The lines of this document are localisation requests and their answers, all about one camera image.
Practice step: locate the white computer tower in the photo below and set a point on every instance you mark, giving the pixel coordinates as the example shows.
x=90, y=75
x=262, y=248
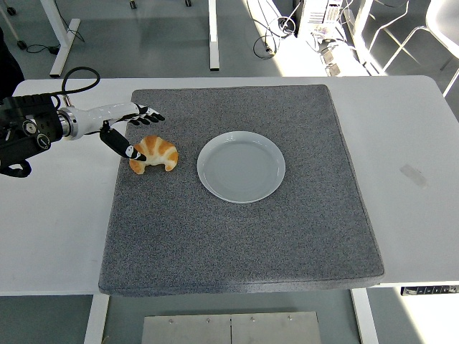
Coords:
x=319, y=16

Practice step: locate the table height control panel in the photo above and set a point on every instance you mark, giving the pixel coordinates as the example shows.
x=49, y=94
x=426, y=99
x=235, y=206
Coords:
x=428, y=290

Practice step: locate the round grey plate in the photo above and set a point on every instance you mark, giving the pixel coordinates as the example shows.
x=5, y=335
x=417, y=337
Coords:
x=240, y=168

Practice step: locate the grey metal plate with screws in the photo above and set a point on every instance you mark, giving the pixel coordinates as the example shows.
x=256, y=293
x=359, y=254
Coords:
x=229, y=328

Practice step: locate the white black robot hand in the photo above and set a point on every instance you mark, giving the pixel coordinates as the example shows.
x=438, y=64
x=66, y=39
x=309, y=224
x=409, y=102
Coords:
x=104, y=114

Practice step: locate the grey speckled table mat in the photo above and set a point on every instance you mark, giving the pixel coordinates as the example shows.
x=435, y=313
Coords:
x=233, y=233

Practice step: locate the clear tape patch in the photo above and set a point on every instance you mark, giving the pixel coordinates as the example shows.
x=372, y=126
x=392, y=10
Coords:
x=414, y=175

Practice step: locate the white desk leg with foot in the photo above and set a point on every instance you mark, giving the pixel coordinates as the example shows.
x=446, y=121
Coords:
x=213, y=36
x=64, y=43

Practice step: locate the golden croissant bread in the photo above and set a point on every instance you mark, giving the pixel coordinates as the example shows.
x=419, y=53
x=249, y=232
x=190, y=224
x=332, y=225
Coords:
x=161, y=152

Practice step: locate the person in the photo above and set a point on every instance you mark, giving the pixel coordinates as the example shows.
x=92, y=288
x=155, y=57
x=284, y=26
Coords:
x=7, y=68

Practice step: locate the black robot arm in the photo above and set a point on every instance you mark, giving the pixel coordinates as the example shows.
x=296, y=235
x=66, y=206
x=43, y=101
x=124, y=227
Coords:
x=28, y=122

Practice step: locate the white shell chair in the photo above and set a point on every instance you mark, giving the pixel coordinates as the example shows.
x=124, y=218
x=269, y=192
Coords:
x=443, y=25

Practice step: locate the white table leg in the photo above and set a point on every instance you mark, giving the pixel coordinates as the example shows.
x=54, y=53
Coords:
x=96, y=319
x=364, y=315

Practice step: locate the grey power adapters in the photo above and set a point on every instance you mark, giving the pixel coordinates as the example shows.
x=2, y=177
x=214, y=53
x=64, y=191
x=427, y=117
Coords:
x=333, y=61

